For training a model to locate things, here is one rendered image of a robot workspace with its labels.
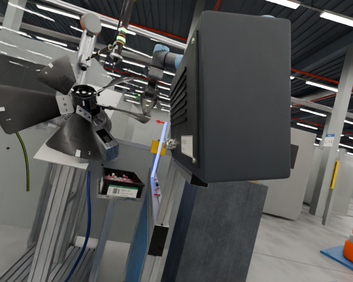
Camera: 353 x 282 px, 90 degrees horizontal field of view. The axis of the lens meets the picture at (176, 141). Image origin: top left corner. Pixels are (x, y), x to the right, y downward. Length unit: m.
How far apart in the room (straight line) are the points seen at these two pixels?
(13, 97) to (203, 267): 1.10
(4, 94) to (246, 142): 1.03
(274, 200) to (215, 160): 4.63
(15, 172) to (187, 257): 1.65
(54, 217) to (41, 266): 0.28
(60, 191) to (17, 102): 0.51
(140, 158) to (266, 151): 1.56
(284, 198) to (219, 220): 4.16
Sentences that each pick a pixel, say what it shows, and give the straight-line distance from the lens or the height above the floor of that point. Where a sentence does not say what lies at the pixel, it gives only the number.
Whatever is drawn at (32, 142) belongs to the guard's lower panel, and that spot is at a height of 0.79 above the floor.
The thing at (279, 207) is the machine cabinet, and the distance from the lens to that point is 4.93.
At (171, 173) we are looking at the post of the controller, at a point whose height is 1.00.
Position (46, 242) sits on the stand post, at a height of 0.36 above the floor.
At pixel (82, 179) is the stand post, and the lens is 1.43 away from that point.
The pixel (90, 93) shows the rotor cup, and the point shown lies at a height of 1.23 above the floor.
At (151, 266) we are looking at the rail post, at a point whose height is 0.75.
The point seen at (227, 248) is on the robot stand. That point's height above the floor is 0.70.
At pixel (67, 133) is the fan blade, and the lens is 0.88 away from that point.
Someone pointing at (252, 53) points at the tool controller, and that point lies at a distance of 0.24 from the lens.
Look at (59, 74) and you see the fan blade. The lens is 1.24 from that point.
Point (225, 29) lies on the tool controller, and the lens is 0.23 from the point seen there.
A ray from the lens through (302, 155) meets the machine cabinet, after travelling 5.03.
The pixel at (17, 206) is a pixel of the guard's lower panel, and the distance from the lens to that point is 2.13.
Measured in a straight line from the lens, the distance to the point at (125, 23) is 1.18.
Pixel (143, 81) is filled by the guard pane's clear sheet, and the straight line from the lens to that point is 1.81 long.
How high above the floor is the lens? 1.08
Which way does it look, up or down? 1 degrees up
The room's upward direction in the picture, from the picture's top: 14 degrees clockwise
